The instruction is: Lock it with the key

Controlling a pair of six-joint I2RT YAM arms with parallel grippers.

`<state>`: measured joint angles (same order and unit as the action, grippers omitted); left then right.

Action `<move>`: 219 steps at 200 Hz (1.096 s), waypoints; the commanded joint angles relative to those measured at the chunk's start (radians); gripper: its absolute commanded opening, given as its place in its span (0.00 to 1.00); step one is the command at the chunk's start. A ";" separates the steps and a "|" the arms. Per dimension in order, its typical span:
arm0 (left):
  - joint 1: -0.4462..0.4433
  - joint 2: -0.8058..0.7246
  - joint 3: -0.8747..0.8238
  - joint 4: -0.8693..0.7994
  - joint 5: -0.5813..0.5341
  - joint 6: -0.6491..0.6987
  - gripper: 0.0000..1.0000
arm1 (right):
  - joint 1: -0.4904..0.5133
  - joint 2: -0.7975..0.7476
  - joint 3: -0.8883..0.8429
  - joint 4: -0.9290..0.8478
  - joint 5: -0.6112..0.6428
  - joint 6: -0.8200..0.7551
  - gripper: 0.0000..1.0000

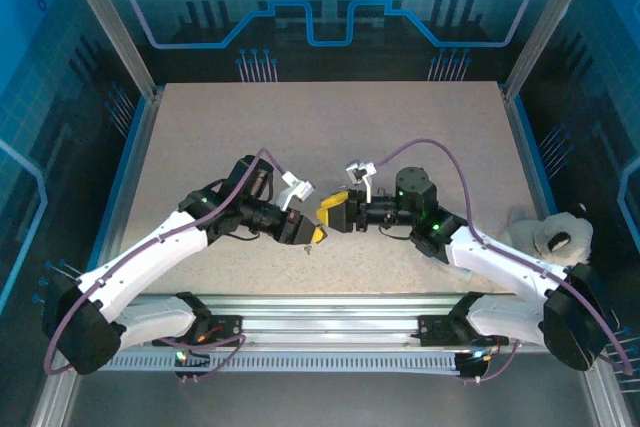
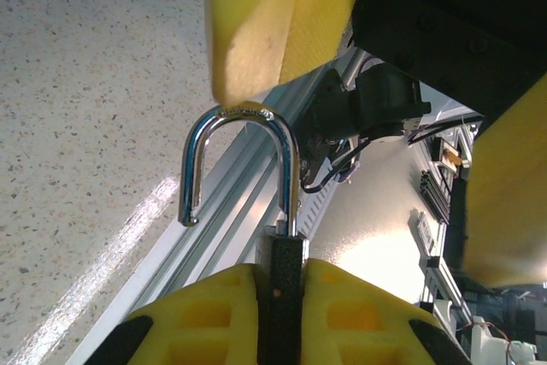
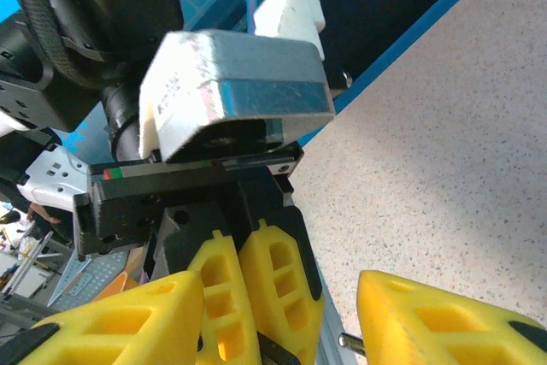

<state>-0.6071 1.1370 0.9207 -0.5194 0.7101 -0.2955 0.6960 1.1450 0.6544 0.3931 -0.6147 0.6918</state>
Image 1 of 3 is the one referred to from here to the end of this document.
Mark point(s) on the white black plush toy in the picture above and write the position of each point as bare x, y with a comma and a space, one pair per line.
550, 237

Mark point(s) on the arm white wrist camera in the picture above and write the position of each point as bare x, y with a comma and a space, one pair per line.
295, 192
360, 169

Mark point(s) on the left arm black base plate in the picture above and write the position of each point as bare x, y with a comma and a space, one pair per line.
227, 329

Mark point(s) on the aluminium frame post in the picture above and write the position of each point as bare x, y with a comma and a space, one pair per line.
542, 22
114, 22

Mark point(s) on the left arm white wrist camera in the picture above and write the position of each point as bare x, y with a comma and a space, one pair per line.
295, 192

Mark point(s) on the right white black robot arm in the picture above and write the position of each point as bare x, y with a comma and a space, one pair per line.
500, 257

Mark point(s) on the aluminium table side rail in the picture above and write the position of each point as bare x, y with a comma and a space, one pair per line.
527, 147
125, 197

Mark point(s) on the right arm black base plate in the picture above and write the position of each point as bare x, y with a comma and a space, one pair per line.
430, 329

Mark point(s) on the right arm white wrist camera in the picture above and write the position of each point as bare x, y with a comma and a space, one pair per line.
360, 169

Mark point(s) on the black controller board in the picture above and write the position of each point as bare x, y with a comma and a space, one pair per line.
190, 375
470, 371

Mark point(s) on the aluminium mounting rail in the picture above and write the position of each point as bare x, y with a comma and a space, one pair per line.
325, 319

